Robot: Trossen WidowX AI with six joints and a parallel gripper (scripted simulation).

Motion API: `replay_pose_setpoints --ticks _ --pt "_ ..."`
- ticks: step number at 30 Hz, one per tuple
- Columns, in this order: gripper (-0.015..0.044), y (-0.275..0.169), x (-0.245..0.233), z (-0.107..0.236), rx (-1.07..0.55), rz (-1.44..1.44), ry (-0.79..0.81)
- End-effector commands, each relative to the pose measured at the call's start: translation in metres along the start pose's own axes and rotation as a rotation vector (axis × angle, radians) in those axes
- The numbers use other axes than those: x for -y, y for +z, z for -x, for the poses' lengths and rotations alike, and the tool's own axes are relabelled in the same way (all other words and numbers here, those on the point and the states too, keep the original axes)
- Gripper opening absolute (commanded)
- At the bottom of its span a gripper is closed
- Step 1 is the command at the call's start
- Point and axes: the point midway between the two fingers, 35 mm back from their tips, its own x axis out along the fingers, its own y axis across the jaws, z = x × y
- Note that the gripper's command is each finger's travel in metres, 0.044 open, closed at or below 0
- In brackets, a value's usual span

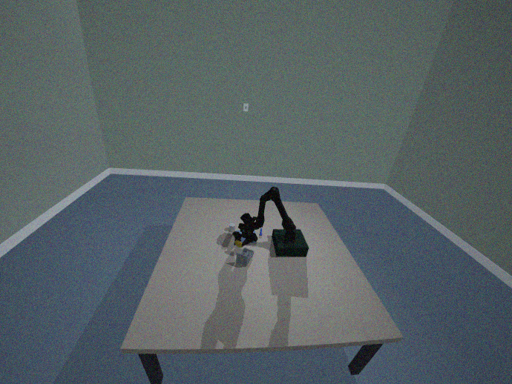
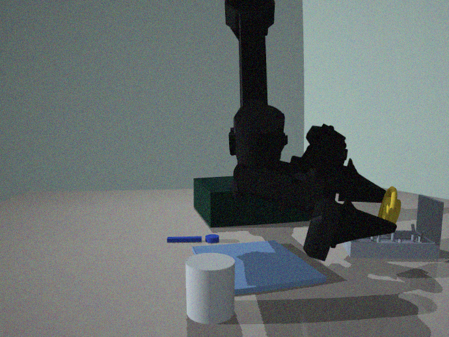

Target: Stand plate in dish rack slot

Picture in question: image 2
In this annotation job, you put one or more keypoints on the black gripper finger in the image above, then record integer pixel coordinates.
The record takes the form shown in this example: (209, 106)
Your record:
(356, 224)
(359, 189)

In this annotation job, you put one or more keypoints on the grey dish rack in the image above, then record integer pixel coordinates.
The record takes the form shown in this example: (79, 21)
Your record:
(422, 243)

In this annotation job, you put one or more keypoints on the olive-yellow round plate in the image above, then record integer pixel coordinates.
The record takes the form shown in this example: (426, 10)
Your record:
(390, 206)

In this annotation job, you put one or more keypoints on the grey cylinder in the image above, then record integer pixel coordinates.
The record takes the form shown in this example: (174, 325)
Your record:
(210, 282)

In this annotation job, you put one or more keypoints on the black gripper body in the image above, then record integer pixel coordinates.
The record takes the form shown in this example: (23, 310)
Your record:
(324, 211)

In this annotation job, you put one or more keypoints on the blue square mat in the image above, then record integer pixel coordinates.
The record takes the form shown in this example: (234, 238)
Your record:
(264, 266)

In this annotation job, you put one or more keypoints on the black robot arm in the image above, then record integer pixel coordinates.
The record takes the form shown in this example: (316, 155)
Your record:
(258, 137)

